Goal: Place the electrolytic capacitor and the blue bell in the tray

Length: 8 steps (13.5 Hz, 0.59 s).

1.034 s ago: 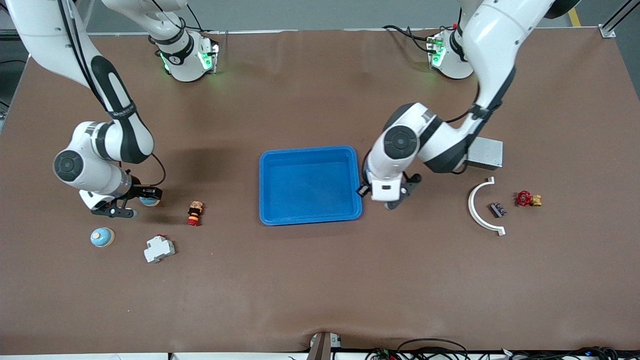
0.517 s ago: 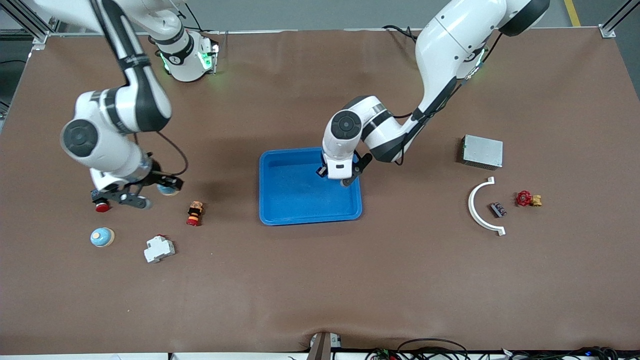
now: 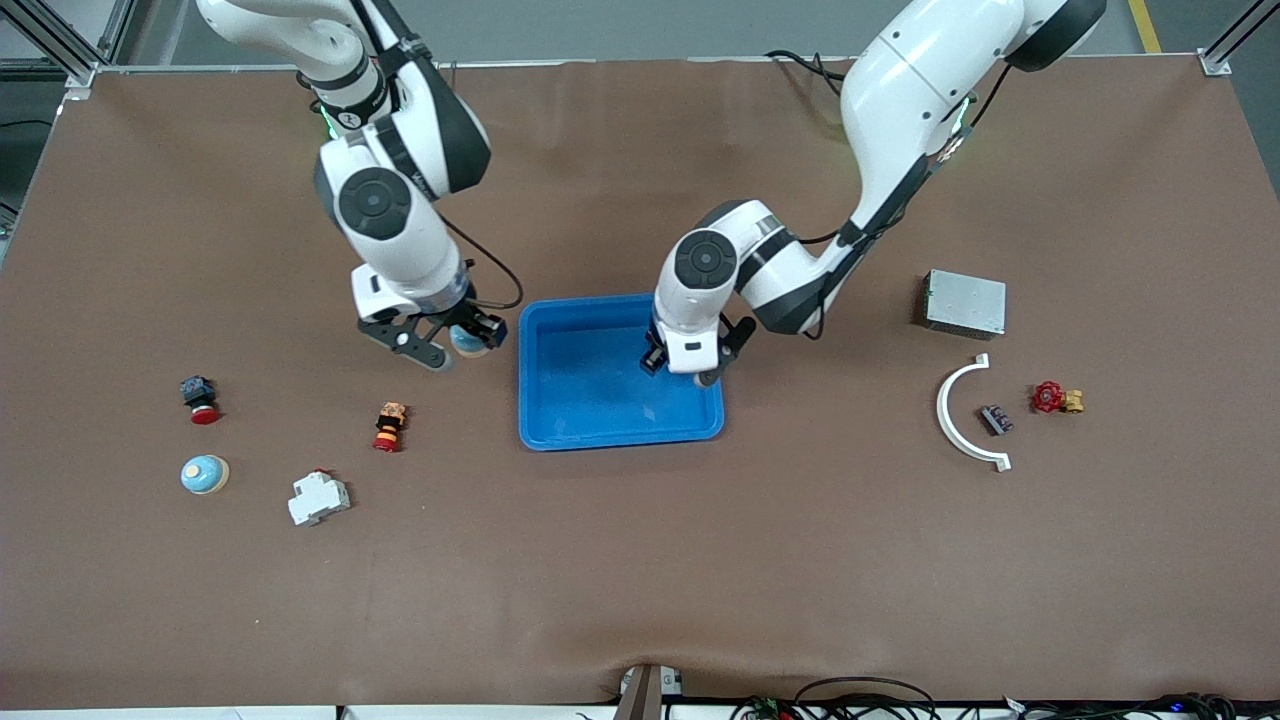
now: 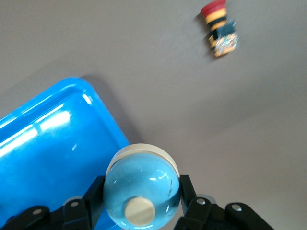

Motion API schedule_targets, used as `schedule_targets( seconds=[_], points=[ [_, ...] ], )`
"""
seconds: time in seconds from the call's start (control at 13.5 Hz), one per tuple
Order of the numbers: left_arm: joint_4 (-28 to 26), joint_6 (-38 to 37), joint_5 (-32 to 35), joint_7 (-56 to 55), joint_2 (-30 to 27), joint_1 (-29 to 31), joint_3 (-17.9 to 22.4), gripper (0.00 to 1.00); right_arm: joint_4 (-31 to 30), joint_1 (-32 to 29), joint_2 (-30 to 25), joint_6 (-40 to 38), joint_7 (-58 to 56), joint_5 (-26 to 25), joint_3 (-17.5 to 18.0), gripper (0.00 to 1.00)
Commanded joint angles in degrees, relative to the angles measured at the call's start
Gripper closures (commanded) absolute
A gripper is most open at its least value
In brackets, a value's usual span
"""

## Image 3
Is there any red handle brass valve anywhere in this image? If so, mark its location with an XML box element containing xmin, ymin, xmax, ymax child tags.
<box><xmin>1031</xmin><ymin>380</ymin><xmax>1086</xmax><ymax>416</ymax></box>

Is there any black cable bundle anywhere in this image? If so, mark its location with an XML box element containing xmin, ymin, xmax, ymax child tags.
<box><xmin>1000</xmin><ymin>692</ymin><xmax>1246</xmax><ymax>720</ymax></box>

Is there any red orange emergency stop button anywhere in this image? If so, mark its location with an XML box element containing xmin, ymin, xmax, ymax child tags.
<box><xmin>373</xmin><ymin>402</ymin><xmax>410</xmax><ymax>453</ymax></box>

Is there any aluminium frame post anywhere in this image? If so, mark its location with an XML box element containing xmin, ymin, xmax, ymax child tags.
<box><xmin>1200</xmin><ymin>0</ymin><xmax>1280</xmax><ymax>76</ymax></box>
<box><xmin>0</xmin><ymin>0</ymin><xmax>136</xmax><ymax>101</ymax></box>

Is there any blue plastic tray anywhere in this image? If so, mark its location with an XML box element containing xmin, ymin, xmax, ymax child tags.
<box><xmin>517</xmin><ymin>292</ymin><xmax>726</xmax><ymax>453</ymax></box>

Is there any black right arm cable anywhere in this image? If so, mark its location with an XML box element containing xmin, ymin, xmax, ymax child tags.
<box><xmin>438</xmin><ymin>215</ymin><xmax>525</xmax><ymax>311</ymax></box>

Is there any red mushroom push button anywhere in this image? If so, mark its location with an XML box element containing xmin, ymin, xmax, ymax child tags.
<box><xmin>180</xmin><ymin>375</ymin><xmax>223</xmax><ymax>426</ymax></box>

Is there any brown table mat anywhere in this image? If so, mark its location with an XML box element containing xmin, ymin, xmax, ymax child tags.
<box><xmin>0</xmin><ymin>55</ymin><xmax>1280</xmax><ymax>711</ymax></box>

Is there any silver metal box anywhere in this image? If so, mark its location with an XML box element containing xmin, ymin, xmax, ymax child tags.
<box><xmin>912</xmin><ymin>268</ymin><xmax>1008</xmax><ymax>340</ymax></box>

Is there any grey metal bracket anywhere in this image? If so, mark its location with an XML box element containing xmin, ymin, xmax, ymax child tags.
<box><xmin>614</xmin><ymin>663</ymin><xmax>685</xmax><ymax>720</ymax></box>

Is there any black cable loop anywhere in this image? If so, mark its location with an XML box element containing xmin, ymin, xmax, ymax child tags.
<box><xmin>793</xmin><ymin>677</ymin><xmax>938</xmax><ymax>720</ymax></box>

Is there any white circuit breaker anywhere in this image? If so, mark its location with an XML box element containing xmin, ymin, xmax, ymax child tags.
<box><xmin>287</xmin><ymin>468</ymin><xmax>352</xmax><ymax>528</ymax></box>

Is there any white curved plastic piece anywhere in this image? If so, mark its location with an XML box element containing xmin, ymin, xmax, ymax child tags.
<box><xmin>935</xmin><ymin>353</ymin><xmax>1013</xmax><ymax>473</ymax></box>

